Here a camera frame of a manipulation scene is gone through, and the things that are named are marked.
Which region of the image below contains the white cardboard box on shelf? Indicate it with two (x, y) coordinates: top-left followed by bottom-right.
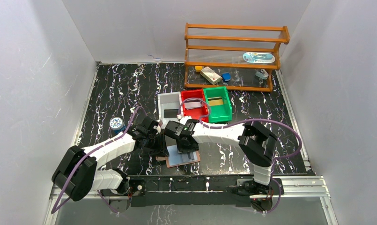
(200, 67), (222, 85)

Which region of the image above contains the brown leather card holder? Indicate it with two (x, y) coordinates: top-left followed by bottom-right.
(155, 145), (200, 168)

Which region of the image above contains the wooden orange shelf rack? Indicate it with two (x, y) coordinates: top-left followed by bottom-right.
(184, 23), (290, 92)

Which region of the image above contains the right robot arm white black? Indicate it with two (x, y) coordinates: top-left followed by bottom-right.
(164, 117), (277, 194)

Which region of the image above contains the grey numbered credit card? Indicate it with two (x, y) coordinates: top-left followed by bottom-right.
(184, 99), (202, 110)

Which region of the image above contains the blue patterned can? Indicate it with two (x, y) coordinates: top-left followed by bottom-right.
(109, 117), (126, 135)

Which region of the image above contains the green plastic bin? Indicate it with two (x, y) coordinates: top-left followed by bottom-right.
(203, 87), (232, 123)

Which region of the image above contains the light blue tape dispenser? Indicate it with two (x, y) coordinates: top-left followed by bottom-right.
(255, 69), (269, 80)

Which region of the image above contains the small blue block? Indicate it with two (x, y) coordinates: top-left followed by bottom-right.
(222, 73), (231, 82)

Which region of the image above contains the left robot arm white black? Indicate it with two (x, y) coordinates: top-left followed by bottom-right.
(52, 116), (168, 201)

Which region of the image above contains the red plastic bin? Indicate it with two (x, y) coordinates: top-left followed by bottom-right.
(180, 89), (208, 120)

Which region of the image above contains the teal packaged tool on shelf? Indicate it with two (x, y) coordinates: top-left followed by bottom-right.
(243, 52), (275, 64)

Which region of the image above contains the small yellow block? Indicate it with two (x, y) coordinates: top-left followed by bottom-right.
(194, 66), (203, 73)

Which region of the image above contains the black card in white bin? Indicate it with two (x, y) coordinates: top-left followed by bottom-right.
(163, 109), (178, 119)

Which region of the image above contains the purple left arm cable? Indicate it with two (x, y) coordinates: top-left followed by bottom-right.
(51, 105), (150, 215)

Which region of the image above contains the white plastic bin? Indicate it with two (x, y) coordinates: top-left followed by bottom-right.
(157, 92), (182, 128)

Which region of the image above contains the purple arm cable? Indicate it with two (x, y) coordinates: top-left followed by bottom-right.
(177, 97), (303, 215)
(51, 105), (150, 215)

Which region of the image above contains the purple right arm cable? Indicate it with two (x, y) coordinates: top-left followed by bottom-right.
(177, 97), (303, 215)

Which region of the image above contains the black metal base frame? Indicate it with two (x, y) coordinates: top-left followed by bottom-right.
(100, 175), (285, 212)

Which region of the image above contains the gold card in green bin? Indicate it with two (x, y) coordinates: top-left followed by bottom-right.
(207, 97), (224, 106)

